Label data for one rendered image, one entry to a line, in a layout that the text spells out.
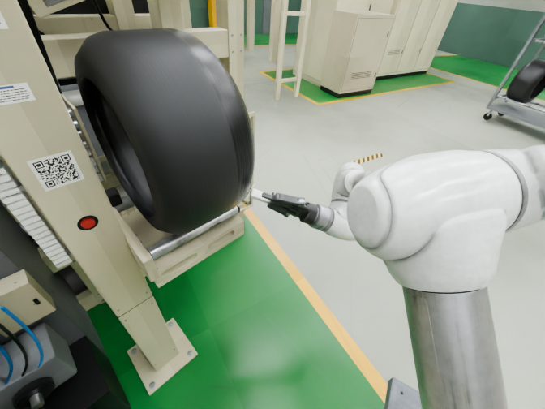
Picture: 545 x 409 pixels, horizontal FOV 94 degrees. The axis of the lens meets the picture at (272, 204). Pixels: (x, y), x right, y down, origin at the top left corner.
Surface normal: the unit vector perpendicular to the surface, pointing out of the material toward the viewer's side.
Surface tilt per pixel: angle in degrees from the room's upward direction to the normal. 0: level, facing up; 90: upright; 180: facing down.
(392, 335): 0
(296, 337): 0
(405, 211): 48
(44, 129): 90
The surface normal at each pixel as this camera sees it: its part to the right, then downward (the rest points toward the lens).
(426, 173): -0.09, -0.60
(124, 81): -0.16, 0.02
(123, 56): 0.13, -0.36
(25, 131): 0.70, 0.52
